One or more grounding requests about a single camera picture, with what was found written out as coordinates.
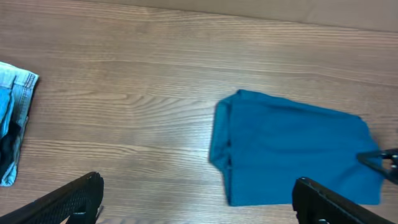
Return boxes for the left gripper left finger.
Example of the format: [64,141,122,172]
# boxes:
[1,172,104,224]

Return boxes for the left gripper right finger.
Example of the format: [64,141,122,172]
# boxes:
[292,177,394,224]

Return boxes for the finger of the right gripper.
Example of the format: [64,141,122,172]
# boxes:
[356,148,397,184]

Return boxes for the dark blue t-shirt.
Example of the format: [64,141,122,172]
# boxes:
[209,90,383,207]

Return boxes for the folded light blue jeans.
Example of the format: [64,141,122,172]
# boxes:
[1,62,39,187]

